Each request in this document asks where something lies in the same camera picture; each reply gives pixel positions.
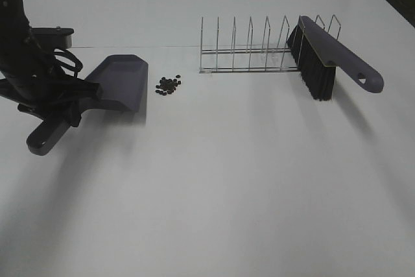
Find chrome wire plate rack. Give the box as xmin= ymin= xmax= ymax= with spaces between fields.
xmin=198 ymin=14 xmax=341 ymax=75

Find pile of coffee beans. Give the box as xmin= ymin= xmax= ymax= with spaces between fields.
xmin=155 ymin=75 xmax=182 ymax=96

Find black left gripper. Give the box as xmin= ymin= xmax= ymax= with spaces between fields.
xmin=1 ymin=42 xmax=101 ymax=127

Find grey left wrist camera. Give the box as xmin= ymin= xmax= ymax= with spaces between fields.
xmin=32 ymin=27 xmax=75 ymax=51

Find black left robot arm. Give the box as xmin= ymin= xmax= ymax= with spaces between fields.
xmin=1 ymin=0 xmax=99 ymax=127

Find grey hand brush black bristles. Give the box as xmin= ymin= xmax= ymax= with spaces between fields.
xmin=287 ymin=16 xmax=385 ymax=101

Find grey plastic dustpan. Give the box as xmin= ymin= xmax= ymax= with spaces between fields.
xmin=26 ymin=54 xmax=148 ymax=156

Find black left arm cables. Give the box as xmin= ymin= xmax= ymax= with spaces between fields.
xmin=48 ymin=48 xmax=82 ymax=78

